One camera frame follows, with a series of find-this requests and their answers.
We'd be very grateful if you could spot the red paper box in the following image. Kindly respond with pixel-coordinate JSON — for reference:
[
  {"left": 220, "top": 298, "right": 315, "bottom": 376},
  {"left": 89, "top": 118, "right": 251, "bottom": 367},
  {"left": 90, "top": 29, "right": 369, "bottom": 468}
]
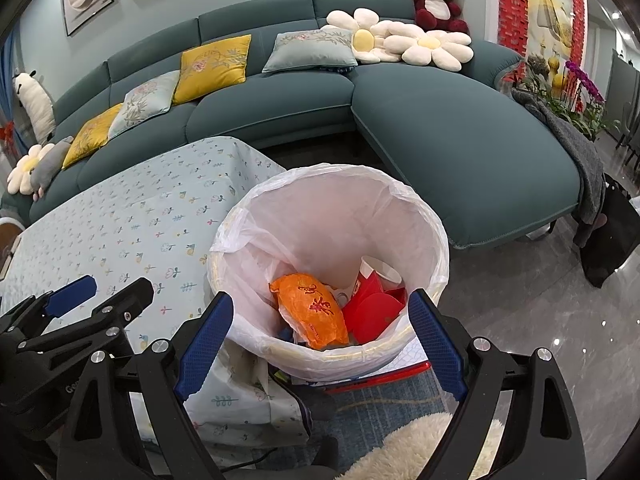
[{"left": 342, "top": 271, "right": 408, "bottom": 344}]

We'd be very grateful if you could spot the red paper cup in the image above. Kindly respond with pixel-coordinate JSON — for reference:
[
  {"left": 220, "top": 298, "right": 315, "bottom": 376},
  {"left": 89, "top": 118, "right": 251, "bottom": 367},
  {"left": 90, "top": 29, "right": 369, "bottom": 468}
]
[{"left": 352, "top": 256, "right": 402, "bottom": 292}]

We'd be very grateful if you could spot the orange plastic bag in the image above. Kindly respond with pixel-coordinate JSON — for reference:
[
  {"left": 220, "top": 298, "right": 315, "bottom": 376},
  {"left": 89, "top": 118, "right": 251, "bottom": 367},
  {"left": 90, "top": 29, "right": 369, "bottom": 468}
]
[{"left": 269, "top": 273, "right": 349, "bottom": 350}]

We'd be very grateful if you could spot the white lined trash bin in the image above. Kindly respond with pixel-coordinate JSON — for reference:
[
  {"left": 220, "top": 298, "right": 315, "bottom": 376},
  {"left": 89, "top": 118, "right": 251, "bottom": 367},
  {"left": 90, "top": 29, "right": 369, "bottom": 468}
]
[{"left": 208, "top": 164, "right": 449, "bottom": 382}]

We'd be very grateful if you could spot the white fluffy rug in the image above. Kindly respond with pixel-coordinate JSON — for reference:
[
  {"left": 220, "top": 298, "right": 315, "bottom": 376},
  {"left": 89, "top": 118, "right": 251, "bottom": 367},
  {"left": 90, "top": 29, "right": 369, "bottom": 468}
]
[{"left": 334, "top": 410, "right": 507, "bottom": 480}]

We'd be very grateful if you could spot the floral light blue tablecloth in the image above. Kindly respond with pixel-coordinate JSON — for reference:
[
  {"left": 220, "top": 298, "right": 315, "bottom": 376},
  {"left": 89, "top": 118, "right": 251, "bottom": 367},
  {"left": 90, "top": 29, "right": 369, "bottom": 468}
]
[{"left": 1, "top": 136, "right": 308, "bottom": 448}]

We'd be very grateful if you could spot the daisy pillow far left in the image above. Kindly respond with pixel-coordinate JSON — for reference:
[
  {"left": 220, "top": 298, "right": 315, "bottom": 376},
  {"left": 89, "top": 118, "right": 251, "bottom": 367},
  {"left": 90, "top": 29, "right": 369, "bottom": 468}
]
[{"left": 6, "top": 143, "right": 54, "bottom": 195}]

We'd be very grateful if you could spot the grey mouse plush toy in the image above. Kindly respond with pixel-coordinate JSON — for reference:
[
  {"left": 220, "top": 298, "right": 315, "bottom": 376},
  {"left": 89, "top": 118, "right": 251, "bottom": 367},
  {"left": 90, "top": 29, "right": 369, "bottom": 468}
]
[{"left": 30, "top": 136, "right": 74, "bottom": 202}]

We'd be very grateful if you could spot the grey blanket on sofa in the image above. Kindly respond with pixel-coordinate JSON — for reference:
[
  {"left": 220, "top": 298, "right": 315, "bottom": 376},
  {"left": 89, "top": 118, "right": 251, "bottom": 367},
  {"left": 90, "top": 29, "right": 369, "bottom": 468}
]
[{"left": 511, "top": 89, "right": 606, "bottom": 248}]

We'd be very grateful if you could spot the yellow cushion left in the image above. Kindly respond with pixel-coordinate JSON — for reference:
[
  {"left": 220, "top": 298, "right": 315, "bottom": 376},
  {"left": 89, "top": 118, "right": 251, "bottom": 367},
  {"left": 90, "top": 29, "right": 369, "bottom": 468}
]
[{"left": 62, "top": 103, "right": 122, "bottom": 170}]

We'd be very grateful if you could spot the yellow cushion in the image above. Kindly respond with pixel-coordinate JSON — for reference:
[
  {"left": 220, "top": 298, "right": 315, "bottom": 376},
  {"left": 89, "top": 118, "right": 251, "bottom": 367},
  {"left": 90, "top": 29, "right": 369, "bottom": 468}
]
[
  {"left": 172, "top": 35, "right": 252, "bottom": 105},
  {"left": 62, "top": 103, "right": 122, "bottom": 170}
]

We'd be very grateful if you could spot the light green cushion left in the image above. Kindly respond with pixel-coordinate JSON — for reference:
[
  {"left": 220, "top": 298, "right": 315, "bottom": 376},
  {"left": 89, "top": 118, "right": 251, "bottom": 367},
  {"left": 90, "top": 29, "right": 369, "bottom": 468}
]
[{"left": 107, "top": 70, "right": 180, "bottom": 140}]

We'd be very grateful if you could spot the light green cushion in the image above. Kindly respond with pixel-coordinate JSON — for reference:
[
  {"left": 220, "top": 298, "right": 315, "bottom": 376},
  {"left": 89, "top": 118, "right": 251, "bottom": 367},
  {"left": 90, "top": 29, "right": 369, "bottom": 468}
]
[
  {"left": 107, "top": 70, "right": 180, "bottom": 140},
  {"left": 262, "top": 28, "right": 358, "bottom": 74}
]

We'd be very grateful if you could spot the white sheep plush toy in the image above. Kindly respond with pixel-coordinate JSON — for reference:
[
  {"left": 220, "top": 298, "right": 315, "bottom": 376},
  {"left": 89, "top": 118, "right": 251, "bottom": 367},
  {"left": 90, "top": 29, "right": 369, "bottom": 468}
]
[{"left": 13, "top": 70, "right": 55, "bottom": 145}]

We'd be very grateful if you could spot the potted flower arrangement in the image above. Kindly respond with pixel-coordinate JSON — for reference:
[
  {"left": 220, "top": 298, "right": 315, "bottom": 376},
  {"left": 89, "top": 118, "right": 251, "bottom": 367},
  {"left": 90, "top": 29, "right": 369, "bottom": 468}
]
[{"left": 516, "top": 54, "right": 622, "bottom": 141}]

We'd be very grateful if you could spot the yellow cushion centre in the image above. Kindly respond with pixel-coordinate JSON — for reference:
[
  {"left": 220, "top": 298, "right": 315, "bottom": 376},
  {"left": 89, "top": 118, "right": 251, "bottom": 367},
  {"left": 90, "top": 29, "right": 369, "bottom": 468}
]
[{"left": 172, "top": 35, "right": 252, "bottom": 105}]

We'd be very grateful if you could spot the dark green sectional sofa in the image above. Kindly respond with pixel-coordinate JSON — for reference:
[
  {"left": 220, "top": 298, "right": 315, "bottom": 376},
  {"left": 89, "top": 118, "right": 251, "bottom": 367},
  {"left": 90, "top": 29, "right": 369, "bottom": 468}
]
[{"left": 1, "top": 0, "right": 580, "bottom": 249}]

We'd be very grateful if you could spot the daisy flower pillow lower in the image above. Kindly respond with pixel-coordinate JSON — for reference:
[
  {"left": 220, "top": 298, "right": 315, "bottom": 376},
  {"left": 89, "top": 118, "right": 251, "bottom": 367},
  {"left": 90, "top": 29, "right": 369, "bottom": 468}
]
[{"left": 383, "top": 23, "right": 474, "bottom": 73}]

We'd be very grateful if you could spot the daisy flower pillow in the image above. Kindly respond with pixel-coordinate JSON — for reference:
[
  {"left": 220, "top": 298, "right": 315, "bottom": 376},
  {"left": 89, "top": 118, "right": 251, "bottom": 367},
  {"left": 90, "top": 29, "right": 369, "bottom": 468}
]
[
  {"left": 383, "top": 23, "right": 474, "bottom": 73},
  {"left": 321, "top": 8, "right": 416, "bottom": 64}
]

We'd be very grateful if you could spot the daisy flower pillow upper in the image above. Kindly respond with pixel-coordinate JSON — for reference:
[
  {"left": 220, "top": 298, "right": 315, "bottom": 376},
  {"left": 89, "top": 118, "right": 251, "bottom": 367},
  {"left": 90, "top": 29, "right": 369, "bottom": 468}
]
[{"left": 321, "top": 8, "right": 416, "bottom": 64}]

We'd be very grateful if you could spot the light green cushion right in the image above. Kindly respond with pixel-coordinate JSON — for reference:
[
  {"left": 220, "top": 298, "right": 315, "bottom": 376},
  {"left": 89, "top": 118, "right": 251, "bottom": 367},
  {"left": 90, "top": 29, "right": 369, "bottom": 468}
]
[{"left": 262, "top": 28, "right": 358, "bottom": 74}]

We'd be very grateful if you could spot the wooden chair white frame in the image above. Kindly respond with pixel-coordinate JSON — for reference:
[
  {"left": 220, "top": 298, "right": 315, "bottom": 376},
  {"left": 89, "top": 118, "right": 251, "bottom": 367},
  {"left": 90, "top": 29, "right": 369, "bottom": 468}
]
[{"left": 0, "top": 217, "right": 25, "bottom": 280}]

